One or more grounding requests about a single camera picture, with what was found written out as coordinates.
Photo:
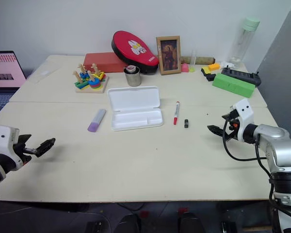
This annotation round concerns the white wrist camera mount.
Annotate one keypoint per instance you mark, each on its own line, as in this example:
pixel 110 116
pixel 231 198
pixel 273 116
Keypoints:
pixel 2 138
pixel 245 111

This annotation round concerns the red rectangular box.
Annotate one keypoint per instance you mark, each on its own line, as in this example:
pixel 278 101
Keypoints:
pixel 99 61

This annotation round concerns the red whiteboard marker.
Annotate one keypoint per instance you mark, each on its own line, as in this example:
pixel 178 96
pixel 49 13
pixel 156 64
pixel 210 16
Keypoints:
pixel 176 112

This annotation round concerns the green rectangular block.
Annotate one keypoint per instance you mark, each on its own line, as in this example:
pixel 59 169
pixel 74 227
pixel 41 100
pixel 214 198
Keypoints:
pixel 232 85

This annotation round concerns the clear bottle with green lid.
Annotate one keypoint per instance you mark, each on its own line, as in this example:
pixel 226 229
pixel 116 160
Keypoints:
pixel 242 41

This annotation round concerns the steel cup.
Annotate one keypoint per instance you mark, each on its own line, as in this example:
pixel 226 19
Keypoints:
pixel 133 78

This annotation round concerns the yellow black sponge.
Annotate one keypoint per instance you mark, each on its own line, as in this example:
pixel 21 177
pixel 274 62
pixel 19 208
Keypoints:
pixel 205 71

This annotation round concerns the yellow block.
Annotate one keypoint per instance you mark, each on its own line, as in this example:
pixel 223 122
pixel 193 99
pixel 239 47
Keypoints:
pixel 214 66

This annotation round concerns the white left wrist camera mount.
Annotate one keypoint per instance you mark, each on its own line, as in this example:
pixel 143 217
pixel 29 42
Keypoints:
pixel 2 138

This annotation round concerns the red white cylinder in cup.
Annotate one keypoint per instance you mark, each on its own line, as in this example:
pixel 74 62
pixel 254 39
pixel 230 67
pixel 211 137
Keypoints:
pixel 131 69

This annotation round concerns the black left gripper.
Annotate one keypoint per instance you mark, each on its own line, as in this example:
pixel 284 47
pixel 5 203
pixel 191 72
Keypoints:
pixel 23 150

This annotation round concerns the brown cardboard roll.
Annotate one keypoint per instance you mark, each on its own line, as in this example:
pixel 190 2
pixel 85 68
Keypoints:
pixel 203 59

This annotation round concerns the dark rounded shape under table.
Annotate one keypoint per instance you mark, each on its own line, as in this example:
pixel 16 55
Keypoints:
pixel 131 224
pixel 190 223

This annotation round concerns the clear tube with green base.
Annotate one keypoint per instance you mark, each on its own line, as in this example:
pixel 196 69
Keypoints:
pixel 193 63

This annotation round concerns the red black oval pad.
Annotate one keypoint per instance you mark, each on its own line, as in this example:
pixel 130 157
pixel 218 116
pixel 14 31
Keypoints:
pixel 126 43

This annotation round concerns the small black eraser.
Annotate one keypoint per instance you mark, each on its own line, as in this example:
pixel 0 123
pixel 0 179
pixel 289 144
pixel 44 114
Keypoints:
pixel 186 123

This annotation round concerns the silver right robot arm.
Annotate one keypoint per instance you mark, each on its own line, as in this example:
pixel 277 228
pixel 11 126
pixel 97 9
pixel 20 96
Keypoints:
pixel 279 143

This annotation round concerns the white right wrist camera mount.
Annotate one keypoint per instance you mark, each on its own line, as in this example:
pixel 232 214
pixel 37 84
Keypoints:
pixel 245 111

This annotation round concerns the small black block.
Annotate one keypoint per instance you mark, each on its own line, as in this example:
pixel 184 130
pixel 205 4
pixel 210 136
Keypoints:
pixel 210 77

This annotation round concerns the purple glue stick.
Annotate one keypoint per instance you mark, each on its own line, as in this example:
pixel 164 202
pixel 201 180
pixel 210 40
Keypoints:
pixel 96 120

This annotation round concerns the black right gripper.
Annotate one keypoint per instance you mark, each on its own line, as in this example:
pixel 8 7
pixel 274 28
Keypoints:
pixel 232 132

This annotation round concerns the laptop with pink screen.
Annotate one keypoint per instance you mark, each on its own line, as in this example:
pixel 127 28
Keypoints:
pixel 3 70

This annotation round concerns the wooden colourful stacking toy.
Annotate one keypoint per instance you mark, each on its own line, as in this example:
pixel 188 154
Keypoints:
pixel 91 83

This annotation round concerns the grey partition panel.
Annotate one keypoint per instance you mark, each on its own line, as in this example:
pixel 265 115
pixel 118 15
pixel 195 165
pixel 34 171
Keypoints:
pixel 281 60

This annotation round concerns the black power strip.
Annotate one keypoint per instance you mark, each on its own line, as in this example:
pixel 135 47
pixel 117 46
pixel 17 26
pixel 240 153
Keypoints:
pixel 245 76

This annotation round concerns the white plastic case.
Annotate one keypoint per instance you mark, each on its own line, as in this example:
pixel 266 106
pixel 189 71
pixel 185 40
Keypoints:
pixel 133 103

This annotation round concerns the wooden picture frame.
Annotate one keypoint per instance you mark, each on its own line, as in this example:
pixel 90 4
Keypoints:
pixel 169 55

